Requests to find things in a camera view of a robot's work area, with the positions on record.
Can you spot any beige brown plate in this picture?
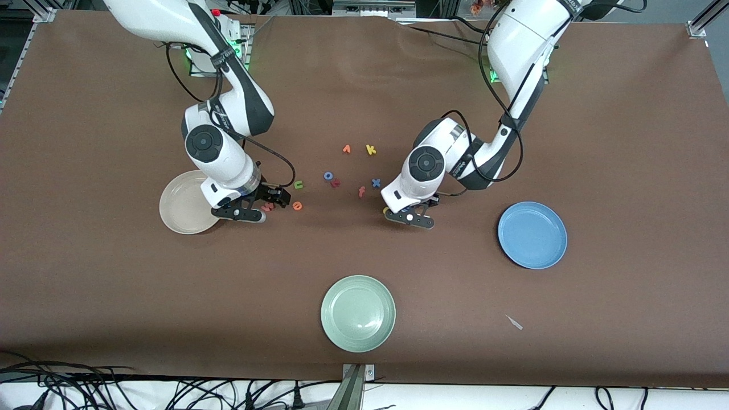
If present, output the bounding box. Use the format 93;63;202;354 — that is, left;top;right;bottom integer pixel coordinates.
159;170;223;235

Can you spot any blue plate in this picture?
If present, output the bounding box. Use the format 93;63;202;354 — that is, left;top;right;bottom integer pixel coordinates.
498;202;568;270

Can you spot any pale green plate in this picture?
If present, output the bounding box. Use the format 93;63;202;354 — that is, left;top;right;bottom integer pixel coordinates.
321;275;396;353

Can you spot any brown table cover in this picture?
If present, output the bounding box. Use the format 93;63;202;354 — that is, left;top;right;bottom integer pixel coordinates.
0;10;729;389

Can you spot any grey metal box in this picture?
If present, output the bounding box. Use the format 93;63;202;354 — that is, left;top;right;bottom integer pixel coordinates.
332;0;417;18

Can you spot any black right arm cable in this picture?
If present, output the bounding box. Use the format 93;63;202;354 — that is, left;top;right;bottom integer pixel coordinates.
165;43;297;191

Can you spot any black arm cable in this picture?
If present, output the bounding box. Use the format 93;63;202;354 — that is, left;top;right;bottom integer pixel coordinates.
165;43;297;191
439;0;525;198

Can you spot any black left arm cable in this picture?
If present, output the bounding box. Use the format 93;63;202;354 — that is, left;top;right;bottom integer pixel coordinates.
439;0;525;198

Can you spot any thin black table cable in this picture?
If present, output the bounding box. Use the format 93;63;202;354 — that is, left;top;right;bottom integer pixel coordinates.
399;17;496;50

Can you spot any black cable tangle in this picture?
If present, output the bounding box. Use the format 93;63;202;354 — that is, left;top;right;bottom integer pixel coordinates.
0;350;342;410

